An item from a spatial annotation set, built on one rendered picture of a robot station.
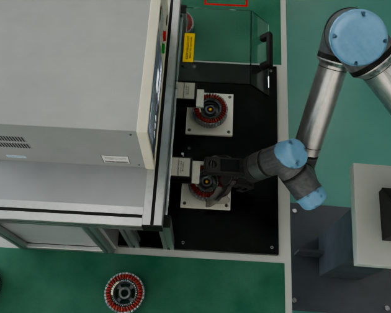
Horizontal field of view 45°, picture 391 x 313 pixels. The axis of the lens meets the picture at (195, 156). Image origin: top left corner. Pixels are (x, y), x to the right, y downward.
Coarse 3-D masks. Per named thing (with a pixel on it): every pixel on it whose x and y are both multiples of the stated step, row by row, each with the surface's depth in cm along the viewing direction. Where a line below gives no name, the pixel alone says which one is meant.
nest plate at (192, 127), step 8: (224, 96) 156; (232, 96) 156; (208, 104) 155; (232, 104) 155; (216, 112) 154; (232, 112) 154; (192, 120) 153; (232, 120) 153; (192, 128) 152; (200, 128) 152; (208, 128) 152; (216, 128) 152; (224, 128) 152; (232, 128) 152; (224, 136) 152
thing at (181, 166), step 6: (174, 156) 133; (180, 156) 133; (186, 156) 133; (174, 162) 133; (180, 162) 133; (186, 162) 133; (174, 168) 132; (180, 168) 132; (186, 168) 132; (192, 168) 136; (198, 168) 136; (174, 174) 131; (180, 174) 131; (186, 174) 131; (192, 174) 136; (198, 174) 136; (174, 180) 133; (180, 180) 133; (186, 180) 133; (192, 180) 135; (198, 180) 135
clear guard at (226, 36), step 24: (192, 24) 133; (216, 24) 133; (240, 24) 133; (264, 24) 138; (216, 48) 130; (240, 48) 130; (264, 48) 135; (192, 72) 127; (216, 72) 127; (240, 72) 127; (264, 72) 132
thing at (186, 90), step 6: (180, 84) 142; (186, 84) 142; (192, 84) 142; (180, 90) 141; (186, 90) 141; (192, 90) 141; (198, 90) 146; (180, 96) 140; (186, 96) 140; (192, 96) 140; (198, 96) 145; (180, 102) 142; (186, 102) 141; (192, 102) 141; (198, 102) 144
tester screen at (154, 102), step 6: (156, 54) 103; (156, 60) 104; (156, 66) 104; (156, 72) 105; (156, 78) 106; (156, 96) 108; (156, 102) 109; (156, 108) 109; (150, 114) 97; (156, 114) 110; (150, 120) 98; (150, 126) 98; (150, 132) 99; (150, 138) 100
